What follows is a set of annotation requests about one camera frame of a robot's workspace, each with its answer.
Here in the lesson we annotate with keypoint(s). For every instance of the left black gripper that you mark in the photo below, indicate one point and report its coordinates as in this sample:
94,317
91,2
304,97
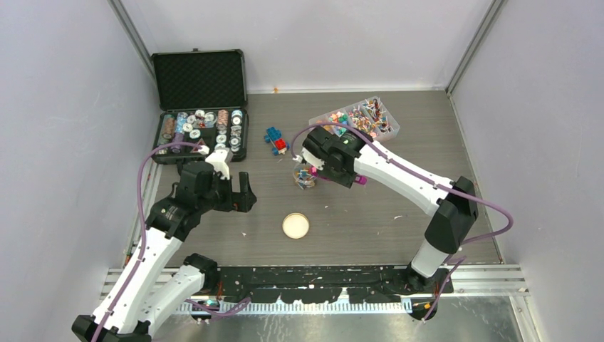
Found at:
239,201

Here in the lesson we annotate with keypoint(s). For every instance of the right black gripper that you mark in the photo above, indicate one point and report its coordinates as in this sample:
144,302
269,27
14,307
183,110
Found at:
347,180

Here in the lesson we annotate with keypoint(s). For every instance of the magenta plastic scoop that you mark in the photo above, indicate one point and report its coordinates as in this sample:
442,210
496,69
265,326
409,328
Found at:
361,180

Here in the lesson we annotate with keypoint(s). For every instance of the clear plastic jar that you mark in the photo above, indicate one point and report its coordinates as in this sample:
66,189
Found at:
303,176

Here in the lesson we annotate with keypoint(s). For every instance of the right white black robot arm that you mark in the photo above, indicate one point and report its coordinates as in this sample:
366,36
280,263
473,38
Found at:
450,204

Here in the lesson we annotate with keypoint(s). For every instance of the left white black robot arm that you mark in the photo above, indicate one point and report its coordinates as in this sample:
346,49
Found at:
133,311

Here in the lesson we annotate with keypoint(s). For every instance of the clear compartment candy box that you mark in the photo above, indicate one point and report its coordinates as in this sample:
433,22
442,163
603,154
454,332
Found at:
369,116

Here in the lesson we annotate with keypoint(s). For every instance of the gold jar lid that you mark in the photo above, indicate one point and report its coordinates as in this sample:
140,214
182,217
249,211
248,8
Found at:
295,225

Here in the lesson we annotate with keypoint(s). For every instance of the blue red brick toy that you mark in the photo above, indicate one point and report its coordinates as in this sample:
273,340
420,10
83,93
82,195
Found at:
275,138

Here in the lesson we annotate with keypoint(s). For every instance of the black poker chip case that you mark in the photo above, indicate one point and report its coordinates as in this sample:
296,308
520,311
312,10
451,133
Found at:
203,98

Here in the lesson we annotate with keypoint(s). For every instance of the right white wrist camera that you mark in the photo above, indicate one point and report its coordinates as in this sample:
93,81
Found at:
306,157

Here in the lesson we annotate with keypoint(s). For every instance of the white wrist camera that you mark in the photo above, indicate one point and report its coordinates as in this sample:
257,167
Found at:
219,159
306,157

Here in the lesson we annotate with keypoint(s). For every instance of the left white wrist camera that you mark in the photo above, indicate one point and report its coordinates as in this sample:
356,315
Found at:
219,159

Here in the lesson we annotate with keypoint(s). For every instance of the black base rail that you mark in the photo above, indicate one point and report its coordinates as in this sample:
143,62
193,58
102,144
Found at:
320,284

